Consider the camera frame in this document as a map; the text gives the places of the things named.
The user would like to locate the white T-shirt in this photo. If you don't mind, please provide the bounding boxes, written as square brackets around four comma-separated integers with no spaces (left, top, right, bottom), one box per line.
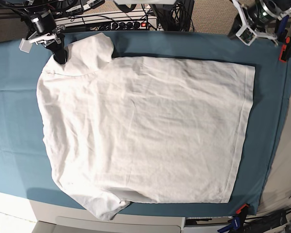
[36,33,255,220]

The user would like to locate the teal table cloth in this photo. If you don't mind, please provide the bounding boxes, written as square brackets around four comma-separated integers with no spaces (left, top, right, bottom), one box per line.
[0,31,291,217]

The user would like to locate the orange black clamp top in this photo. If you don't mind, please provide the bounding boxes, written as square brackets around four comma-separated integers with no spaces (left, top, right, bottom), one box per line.
[279,36,291,63]

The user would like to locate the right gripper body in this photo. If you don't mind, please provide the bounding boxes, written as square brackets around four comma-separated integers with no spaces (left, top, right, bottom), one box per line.
[26,13,65,49]

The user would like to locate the black power strip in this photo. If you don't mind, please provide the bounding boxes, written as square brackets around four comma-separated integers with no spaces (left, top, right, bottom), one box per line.
[86,20,157,32]

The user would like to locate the blue handled clamp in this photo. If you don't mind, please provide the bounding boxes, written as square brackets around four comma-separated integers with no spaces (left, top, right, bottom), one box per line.
[275,15,289,42]

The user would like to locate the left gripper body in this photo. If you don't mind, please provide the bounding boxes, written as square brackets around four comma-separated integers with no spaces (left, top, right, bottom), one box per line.
[231,0,291,46]

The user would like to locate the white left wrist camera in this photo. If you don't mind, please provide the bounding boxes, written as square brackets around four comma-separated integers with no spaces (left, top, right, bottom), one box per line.
[236,25,256,46]

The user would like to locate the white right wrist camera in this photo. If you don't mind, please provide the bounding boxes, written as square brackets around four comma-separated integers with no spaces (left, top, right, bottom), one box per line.
[19,38,32,53]

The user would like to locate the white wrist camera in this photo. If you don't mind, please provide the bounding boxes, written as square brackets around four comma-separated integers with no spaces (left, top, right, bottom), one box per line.
[19,38,32,53]
[236,25,256,46]

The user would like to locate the orange blue clamp bottom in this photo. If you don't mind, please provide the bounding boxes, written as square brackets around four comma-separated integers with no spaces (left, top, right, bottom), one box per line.
[217,203,250,233]

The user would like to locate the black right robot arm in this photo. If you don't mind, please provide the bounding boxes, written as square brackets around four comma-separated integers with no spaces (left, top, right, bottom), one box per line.
[0,0,68,65]

